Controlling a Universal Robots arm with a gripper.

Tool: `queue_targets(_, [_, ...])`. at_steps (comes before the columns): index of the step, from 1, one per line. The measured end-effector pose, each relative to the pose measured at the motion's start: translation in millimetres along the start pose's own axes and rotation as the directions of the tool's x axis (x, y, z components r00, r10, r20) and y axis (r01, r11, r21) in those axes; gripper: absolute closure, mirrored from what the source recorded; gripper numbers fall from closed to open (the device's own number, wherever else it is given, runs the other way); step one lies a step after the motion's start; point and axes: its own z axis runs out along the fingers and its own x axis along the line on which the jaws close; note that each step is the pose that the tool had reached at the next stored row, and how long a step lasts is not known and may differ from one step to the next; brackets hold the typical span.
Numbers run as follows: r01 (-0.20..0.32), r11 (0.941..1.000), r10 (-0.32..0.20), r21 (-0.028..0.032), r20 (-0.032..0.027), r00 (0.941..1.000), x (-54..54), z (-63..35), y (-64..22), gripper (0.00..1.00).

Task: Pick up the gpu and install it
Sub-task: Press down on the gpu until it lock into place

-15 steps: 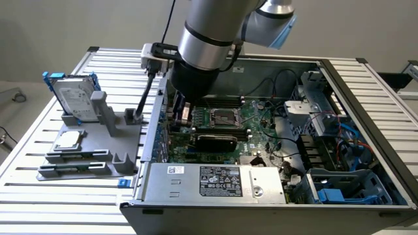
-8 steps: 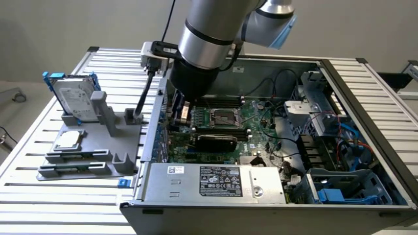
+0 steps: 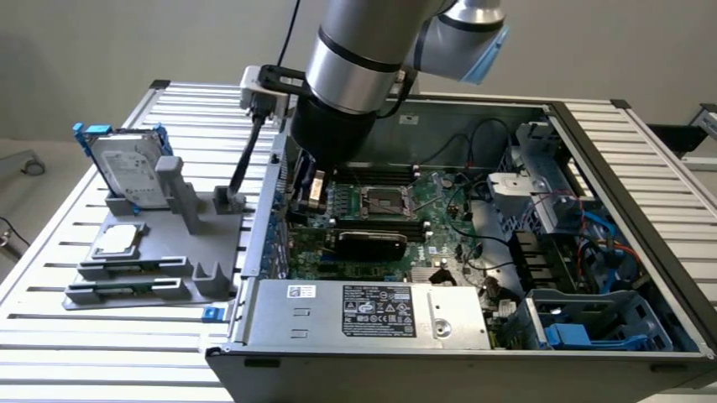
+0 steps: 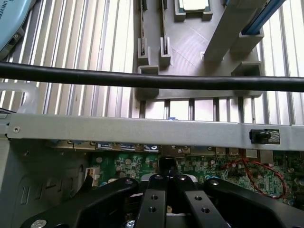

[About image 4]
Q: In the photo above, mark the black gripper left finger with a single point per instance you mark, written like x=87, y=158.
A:
x=152, y=204

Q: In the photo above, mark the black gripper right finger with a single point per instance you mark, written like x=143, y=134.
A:
x=199, y=204

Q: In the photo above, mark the white motherboard connector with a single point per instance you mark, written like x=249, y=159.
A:
x=92, y=174

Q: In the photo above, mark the green motherboard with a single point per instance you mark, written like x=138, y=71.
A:
x=261, y=173

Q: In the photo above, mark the silver PC case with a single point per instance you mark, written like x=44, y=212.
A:
x=118, y=129

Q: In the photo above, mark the grey plastic parts rack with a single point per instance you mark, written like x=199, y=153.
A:
x=190, y=42

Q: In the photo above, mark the translucent plastic container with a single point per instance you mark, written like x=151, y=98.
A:
x=26, y=99

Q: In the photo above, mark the RAM stick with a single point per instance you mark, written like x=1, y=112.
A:
x=143, y=28

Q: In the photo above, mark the silver CPU chip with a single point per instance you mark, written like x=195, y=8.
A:
x=193, y=4

